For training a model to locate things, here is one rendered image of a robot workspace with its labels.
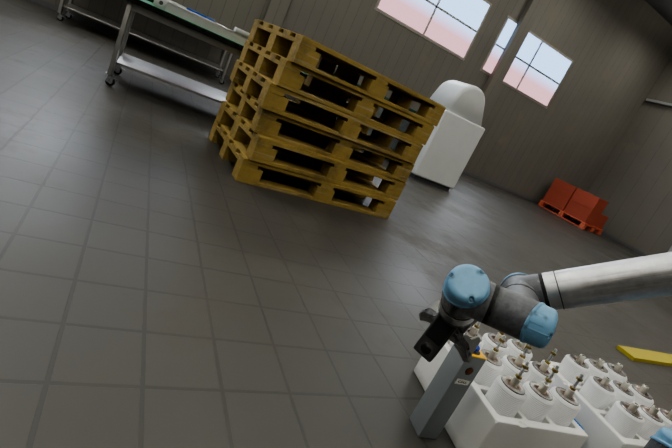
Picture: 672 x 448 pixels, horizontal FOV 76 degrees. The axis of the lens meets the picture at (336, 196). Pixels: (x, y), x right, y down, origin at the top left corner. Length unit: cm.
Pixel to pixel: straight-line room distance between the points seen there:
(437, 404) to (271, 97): 197
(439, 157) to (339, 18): 349
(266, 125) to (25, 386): 202
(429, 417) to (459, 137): 524
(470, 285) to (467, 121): 565
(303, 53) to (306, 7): 557
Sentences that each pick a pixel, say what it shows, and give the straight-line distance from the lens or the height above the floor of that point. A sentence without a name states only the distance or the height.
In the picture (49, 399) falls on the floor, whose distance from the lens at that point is 119.
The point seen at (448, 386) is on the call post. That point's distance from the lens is 140.
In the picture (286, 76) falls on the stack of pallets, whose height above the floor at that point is 72.
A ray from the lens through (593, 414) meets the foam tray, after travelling 193.
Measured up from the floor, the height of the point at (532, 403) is 22.
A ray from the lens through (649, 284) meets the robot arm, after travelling 95.
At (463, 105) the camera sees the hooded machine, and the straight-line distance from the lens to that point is 633.
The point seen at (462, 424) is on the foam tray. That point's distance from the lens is 155.
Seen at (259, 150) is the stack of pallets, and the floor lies 24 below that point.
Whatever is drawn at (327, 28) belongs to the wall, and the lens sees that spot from 841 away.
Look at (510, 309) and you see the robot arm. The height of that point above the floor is 63.
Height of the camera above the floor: 86
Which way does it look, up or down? 14 degrees down
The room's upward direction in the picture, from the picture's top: 25 degrees clockwise
